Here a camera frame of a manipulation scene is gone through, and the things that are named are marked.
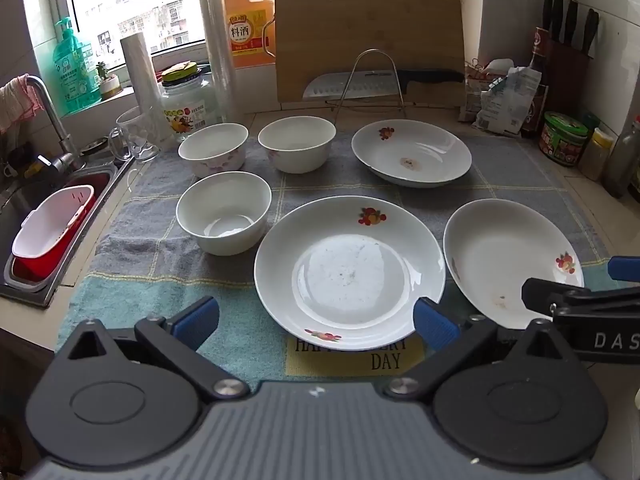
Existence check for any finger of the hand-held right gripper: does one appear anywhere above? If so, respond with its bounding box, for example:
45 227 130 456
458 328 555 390
521 276 640 317
607 255 640 282

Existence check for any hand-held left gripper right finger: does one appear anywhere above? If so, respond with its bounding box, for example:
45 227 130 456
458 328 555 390
382 297 576 403

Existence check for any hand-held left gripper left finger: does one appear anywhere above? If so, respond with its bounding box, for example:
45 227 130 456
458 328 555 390
57 296 251 403

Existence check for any white plate with fruit print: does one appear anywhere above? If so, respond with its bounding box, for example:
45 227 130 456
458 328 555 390
443 198 585 331
254 196 447 352
351 119 473 189

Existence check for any plain white bowl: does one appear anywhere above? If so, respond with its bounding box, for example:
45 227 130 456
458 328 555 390
176 171 272 257

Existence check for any white bowl with pink flowers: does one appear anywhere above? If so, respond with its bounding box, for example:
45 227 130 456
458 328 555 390
258 116 337 175
178 122 249 179

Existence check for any grey checkered kitchen towel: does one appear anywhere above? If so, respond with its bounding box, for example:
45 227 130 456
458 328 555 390
55 122 618 383

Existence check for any dark glass bottle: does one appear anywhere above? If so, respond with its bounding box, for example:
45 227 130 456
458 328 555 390
602 115 640 198

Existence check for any yellow-lidded spice jar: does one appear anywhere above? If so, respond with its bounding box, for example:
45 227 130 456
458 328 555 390
580 127 615 182

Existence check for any green-lidded sauce jar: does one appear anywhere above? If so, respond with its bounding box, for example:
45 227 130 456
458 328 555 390
539 111 590 167

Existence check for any red plastic basin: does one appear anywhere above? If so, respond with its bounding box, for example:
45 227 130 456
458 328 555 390
12 170 113 291

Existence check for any white plastic strainer basket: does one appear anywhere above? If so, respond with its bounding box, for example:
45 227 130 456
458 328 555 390
11 185 96 268

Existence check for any brown knife block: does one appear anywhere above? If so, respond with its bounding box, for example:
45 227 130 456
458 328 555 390
544 35 593 136

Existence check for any clear glass mug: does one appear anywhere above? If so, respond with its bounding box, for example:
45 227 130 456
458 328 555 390
108 106 161 163

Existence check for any white printed packet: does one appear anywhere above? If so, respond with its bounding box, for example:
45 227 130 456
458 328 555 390
475 66 543 135

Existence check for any glass jar with green lid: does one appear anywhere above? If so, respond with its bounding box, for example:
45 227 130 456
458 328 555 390
159 61 221 142

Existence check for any dark soy sauce bottle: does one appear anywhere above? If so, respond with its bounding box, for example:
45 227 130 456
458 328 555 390
520 27 551 138

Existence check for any steel sink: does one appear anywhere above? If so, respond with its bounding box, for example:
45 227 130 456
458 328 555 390
0 157 133 308

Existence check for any short white plastic roll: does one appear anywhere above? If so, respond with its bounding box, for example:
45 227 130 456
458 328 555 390
120 32 173 146

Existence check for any small potted plant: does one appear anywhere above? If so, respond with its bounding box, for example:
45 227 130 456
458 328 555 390
95 61 124 101

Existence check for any tall clear plastic wrap roll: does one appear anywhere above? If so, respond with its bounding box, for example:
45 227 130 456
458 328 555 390
198 0 246 121

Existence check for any metal faucet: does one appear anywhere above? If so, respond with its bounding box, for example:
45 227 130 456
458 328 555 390
26 75 88 173

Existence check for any green dish soap bottle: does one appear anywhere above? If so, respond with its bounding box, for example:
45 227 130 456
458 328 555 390
52 16 102 116

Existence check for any pink cloth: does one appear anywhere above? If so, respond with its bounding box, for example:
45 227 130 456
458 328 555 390
0 74 43 136

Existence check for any orange cooking wine bottle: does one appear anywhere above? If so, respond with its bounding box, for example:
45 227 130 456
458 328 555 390
221 0 277 70

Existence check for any bamboo cutting board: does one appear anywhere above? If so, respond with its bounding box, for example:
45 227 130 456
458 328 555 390
274 0 466 111

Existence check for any glass window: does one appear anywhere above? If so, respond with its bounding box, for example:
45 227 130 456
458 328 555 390
20 0 431 76

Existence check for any black-handled steel cleaver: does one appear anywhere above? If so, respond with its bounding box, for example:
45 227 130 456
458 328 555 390
302 69 466 102

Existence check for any metal wire rack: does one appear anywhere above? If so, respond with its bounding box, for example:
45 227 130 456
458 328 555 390
327 49 418 123

